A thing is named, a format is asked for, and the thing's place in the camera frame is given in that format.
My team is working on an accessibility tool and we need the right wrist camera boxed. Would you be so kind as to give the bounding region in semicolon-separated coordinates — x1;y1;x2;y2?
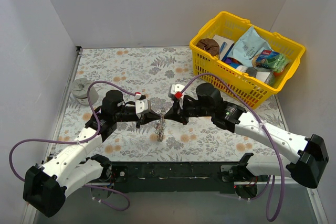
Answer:
168;83;185;106

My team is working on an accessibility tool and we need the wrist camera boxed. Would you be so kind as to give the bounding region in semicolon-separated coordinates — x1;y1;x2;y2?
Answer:
134;92;151;119
168;83;185;106

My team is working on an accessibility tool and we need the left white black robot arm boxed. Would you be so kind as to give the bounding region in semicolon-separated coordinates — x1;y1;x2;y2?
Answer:
23;90;160;217

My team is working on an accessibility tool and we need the round metal key organizer ring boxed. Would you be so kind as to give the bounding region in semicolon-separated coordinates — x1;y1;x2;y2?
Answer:
154;108;166;142

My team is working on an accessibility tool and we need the grey tape roll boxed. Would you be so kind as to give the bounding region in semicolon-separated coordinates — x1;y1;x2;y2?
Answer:
70;78;99;106

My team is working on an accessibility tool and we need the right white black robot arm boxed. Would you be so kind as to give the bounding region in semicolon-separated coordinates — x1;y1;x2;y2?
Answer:
164;83;329;189

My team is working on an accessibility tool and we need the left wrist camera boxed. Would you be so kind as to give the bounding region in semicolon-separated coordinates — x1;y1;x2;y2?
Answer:
134;92;151;119

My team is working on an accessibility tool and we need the yellow plastic shopping basket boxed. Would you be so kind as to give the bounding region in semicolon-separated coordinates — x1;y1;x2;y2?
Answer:
190;12;306;109

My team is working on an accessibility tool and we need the light blue chips bag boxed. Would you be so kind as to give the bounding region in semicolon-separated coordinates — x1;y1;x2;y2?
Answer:
227;26;272;67

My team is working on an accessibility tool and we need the floral patterned table mat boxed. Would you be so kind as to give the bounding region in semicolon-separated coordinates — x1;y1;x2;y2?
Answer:
51;47;296;163

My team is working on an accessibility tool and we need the green wrapped package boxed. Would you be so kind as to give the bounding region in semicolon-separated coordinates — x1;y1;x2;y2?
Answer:
255;49;289;73

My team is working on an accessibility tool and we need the white box in basket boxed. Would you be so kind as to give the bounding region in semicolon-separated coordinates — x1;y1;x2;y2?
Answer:
212;35;235;61

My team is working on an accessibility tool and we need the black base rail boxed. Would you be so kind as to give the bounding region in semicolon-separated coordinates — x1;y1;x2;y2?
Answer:
91;162;267;194

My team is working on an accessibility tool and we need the brown round bread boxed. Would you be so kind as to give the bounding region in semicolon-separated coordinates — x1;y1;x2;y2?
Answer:
196;38;220;56

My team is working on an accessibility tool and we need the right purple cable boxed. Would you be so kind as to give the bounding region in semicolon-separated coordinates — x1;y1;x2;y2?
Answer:
181;72;286;222

